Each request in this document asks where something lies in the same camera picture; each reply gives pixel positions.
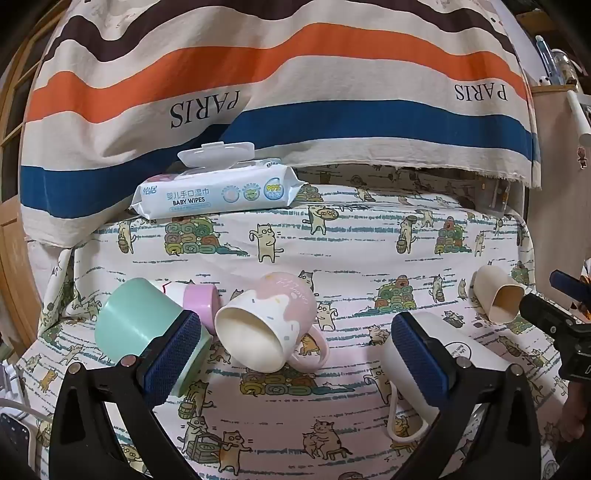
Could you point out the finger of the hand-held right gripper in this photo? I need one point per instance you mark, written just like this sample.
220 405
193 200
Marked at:
562 280
545 314

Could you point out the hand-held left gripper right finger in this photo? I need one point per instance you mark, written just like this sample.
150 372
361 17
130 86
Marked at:
422 357

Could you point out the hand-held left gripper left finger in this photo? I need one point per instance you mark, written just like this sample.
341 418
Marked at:
171 355

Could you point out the pink and white mug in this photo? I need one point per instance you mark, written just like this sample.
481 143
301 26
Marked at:
277 307

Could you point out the mint green cup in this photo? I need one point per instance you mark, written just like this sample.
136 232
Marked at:
134 316

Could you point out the small pink cup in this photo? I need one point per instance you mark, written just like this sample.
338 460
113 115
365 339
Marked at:
199 302

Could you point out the beige cup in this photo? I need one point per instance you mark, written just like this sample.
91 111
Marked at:
490 286

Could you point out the person's right hand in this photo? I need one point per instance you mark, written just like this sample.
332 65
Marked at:
575 415

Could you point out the clear plastic box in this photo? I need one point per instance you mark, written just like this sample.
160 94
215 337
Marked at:
494 194

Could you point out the cat print cloth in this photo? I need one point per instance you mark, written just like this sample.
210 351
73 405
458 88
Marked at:
346 258

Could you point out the baby wipes pack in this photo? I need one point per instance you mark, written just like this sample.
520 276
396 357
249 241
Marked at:
207 196

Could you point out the beige cardboard box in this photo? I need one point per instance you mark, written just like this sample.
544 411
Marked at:
549 106

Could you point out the clear bottle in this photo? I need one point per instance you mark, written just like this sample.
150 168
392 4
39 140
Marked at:
564 67

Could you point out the blue pen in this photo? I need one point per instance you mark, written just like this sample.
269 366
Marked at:
544 53

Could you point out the striped cloth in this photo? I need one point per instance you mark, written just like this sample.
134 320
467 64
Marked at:
295 69

